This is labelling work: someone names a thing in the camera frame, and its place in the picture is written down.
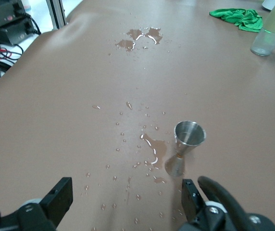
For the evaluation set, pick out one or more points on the brown table mat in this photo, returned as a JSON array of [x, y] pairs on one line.
[[79, 120]]

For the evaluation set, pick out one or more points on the large spilled liquid puddle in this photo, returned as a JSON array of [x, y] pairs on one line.
[[125, 44]]

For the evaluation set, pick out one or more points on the steel double jigger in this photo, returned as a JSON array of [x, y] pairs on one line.
[[190, 134]]

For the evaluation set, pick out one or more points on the aluminium frame post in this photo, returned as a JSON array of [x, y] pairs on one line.
[[57, 12]]

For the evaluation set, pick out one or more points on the white desk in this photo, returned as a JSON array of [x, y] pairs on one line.
[[40, 6]]

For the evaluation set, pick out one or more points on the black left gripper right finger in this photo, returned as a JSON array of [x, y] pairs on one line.
[[191, 199]]

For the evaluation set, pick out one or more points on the green microfibre cloth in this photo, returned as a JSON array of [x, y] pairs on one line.
[[243, 20]]

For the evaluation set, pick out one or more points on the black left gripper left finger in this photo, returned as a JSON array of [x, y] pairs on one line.
[[60, 197]]

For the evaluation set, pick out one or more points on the black power supply box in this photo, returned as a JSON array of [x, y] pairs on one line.
[[5, 12], [12, 33]]

